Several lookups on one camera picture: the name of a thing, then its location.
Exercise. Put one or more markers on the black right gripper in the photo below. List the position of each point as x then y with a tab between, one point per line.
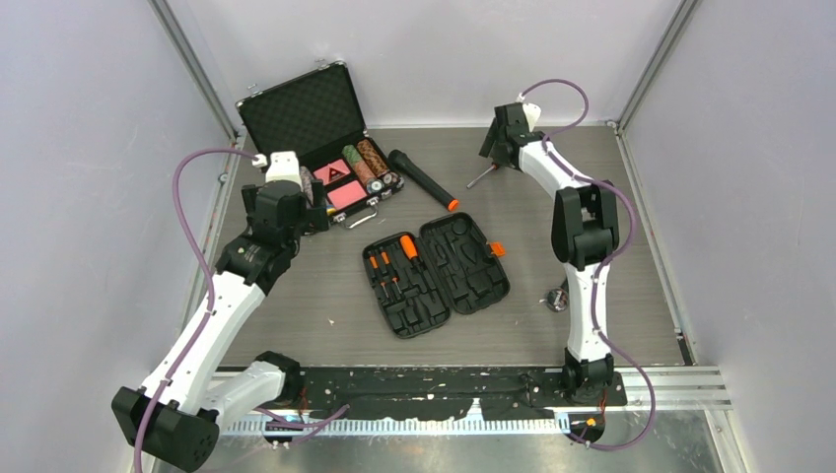
492	146

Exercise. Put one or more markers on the orange case latch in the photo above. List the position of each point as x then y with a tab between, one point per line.
497	249

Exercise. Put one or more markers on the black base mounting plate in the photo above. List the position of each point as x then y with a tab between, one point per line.
441	393

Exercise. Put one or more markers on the round tape measure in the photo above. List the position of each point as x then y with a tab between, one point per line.
556	300

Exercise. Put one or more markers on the black poker chip case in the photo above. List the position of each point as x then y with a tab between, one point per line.
318	116

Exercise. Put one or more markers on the pink card deck upper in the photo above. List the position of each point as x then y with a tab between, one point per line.
334	173

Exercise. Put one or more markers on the pink card deck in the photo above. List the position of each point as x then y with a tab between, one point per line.
334	173
347	195

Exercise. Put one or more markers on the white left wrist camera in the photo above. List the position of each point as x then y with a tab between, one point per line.
279	166

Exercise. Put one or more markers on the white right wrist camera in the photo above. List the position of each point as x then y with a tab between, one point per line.
531	111

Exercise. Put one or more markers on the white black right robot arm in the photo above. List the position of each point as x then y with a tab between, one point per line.
584	234

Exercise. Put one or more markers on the black orange flashlight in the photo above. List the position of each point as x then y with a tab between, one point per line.
403	164

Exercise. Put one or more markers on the black plastic tool case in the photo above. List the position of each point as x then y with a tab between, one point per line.
459	275

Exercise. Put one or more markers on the black orange medium screwdriver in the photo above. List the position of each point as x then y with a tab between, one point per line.
481	176

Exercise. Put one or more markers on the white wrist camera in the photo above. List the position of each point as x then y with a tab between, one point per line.
279	166
531	111

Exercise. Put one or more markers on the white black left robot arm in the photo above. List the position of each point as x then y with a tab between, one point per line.
175	414

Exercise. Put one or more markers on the pink card deck lower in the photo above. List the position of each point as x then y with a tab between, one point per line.
347	195

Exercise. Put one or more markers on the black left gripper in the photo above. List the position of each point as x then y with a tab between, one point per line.
318	212

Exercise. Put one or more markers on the long black orange screwdriver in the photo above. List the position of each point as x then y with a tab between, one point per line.
411	252

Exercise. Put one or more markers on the small black orange screwdriver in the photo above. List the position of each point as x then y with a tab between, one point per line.
380	277
390	271

